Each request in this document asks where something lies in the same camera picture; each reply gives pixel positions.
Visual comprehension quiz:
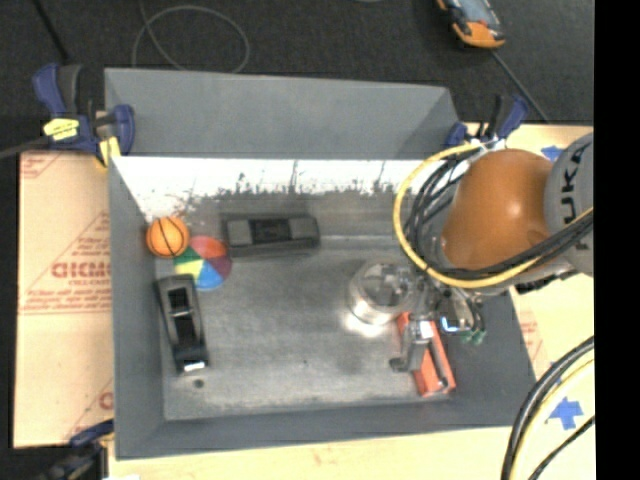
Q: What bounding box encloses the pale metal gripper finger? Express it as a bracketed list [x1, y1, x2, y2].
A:
[389, 320, 422, 373]
[418, 319, 437, 373]

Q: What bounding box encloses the orange stapler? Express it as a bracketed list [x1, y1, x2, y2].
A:
[396, 311, 457, 398]

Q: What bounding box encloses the clear glass cup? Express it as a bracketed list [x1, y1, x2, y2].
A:
[346, 259, 419, 327]

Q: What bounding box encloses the grey metal bin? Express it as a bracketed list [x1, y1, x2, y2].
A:
[103, 67, 539, 460]

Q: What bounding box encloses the black and grey flat block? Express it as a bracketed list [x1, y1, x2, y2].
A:
[219, 212, 322, 259]

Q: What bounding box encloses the multicoloured ball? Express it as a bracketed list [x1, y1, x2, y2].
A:
[173, 235, 234, 292]

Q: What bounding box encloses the black tape dispenser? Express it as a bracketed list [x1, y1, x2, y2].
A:
[152, 274, 211, 376]

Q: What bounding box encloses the orange toy basketball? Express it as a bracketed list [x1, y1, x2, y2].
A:
[145, 216, 191, 259]

